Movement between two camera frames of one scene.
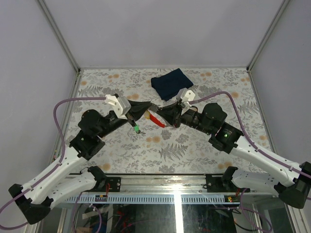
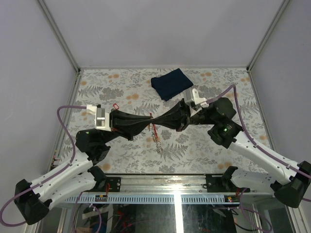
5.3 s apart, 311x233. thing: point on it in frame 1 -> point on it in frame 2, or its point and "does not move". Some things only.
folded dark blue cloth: [170, 84] does not move
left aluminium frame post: [60, 35] does not move
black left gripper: [134, 115] -> [138, 123]
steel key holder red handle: [154, 108] -> [153, 124]
